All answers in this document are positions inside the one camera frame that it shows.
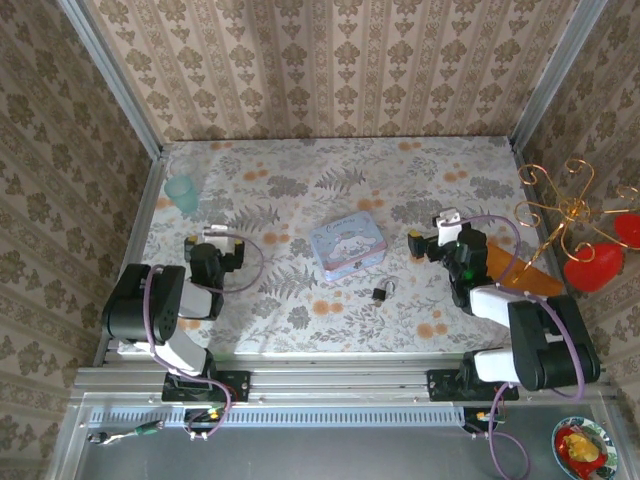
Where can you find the patterned ceramic plate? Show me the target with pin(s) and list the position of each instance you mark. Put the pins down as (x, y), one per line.
(611, 462)

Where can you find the green translucent cup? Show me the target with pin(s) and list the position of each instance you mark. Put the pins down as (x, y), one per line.
(182, 196)

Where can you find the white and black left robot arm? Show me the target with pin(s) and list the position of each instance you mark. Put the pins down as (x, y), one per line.
(125, 305)

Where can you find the red plastic wine glass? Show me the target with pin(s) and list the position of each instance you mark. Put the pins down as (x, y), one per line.
(595, 270)

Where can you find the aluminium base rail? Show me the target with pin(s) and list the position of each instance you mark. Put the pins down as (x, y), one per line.
(340, 382)

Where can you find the aluminium frame post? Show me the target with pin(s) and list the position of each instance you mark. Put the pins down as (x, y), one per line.
(115, 75)
(555, 75)

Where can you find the red toy food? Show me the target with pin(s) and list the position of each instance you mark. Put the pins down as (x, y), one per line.
(590, 467)

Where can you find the aluminium table side rail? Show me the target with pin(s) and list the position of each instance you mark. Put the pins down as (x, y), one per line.
(145, 215)

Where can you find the dark padlock with silver shackle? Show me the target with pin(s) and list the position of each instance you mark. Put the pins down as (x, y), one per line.
(379, 296)

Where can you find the yellow toy food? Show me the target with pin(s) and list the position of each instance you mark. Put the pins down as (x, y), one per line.
(580, 446)

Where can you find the wooden base block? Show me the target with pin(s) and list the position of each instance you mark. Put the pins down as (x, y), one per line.
(530, 280)

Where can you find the blue cartoon tin box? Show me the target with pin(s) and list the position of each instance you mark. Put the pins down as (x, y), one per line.
(347, 245)

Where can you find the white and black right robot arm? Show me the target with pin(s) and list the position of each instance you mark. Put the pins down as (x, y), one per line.
(535, 345)

